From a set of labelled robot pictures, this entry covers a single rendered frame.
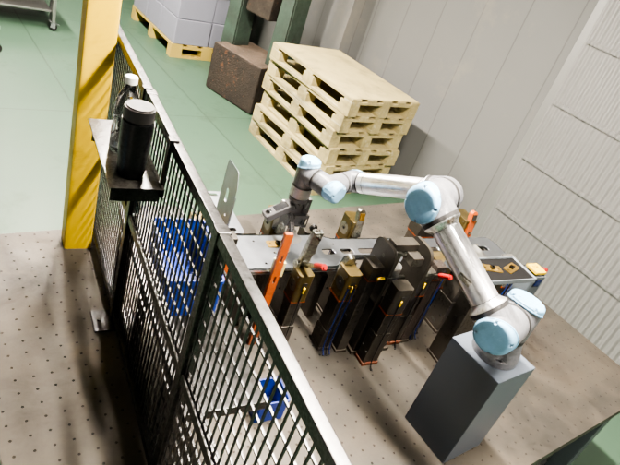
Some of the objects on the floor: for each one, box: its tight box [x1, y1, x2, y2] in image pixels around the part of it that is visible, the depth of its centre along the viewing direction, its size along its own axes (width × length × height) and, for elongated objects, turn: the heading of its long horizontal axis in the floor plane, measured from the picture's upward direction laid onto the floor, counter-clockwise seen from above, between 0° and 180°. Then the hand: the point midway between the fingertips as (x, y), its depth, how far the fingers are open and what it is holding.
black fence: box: [90, 24, 352, 465], centre depth 169 cm, size 14×197×155 cm, turn 0°
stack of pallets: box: [248, 42, 420, 196], centre depth 509 cm, size 122×84×90 cm
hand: (278, 241), depth 209 cm, fingers open, 14 cm apart
